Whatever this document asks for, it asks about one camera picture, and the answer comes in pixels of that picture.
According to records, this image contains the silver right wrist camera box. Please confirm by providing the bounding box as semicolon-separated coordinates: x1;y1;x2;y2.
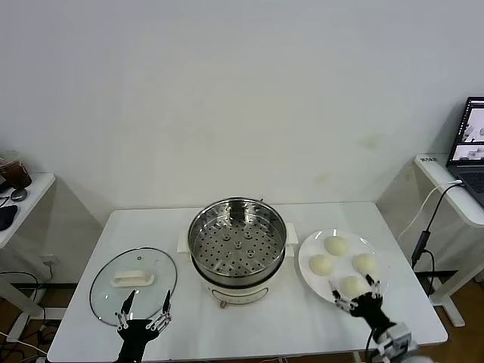
387;323;413;344

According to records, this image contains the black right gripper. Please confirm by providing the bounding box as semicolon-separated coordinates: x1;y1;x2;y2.
329;275;396;334

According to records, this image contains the dark grey open laptop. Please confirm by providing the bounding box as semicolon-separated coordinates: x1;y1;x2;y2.
445;95;484;209

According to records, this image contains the black floor cable loop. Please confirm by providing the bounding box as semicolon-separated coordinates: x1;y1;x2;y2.
0;270;41;302

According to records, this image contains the stainless steel steamer basket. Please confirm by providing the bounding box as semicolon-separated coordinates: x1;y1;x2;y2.
188;196;287;283

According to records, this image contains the white electric cooker pot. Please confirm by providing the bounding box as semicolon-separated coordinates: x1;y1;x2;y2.
176;222;299;309

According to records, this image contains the white steamed baozi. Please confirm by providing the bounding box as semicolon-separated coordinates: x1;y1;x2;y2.
339;275;370;299
309;253;334;276
324;235;349;257
352;253;380;276

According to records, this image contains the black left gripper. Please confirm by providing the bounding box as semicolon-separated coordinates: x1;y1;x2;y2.
115;290;174;363

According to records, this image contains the white round plate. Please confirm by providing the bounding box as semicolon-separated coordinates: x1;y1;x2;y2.
297;228;389;308

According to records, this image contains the white side desk with cup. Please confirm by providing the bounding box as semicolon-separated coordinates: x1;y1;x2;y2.
0;172;57;341

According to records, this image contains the plastic iced coffee cup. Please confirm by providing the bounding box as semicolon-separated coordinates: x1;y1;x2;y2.
0;150;33;190

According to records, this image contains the glass lid with white handle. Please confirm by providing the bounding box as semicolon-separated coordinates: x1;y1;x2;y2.
89;247;178;327

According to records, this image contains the white floor cable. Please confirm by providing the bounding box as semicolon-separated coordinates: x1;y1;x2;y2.
0;332;48;356

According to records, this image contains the white laptop cable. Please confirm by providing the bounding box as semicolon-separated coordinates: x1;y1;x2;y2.
398;180;463;240

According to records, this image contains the white side desk with label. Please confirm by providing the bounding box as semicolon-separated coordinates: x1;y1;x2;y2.
414;154;484;328

